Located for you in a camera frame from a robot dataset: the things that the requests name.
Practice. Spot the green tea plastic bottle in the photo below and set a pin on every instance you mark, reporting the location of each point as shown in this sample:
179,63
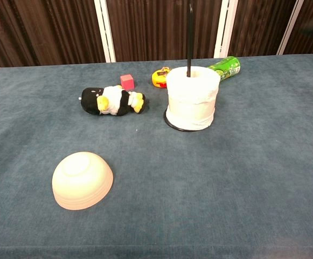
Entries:
227,68

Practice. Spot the blue table cloth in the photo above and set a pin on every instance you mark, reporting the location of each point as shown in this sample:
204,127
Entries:
172,175

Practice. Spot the yellow tape measure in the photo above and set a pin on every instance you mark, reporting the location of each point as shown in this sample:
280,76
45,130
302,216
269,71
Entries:
159,78

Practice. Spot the white partition frame post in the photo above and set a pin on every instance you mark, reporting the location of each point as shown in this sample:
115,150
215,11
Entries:
105,32
225,29
289,29

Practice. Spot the cream upturned bowl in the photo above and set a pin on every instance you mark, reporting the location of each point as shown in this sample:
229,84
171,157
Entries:
80,183

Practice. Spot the red cube block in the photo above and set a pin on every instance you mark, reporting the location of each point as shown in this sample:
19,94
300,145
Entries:
127,82

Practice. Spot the white paper towel roll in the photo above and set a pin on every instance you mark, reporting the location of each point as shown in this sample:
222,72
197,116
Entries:
191,99

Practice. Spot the black white penguin plush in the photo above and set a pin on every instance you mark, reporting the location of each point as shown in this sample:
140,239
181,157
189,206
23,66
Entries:
113,101

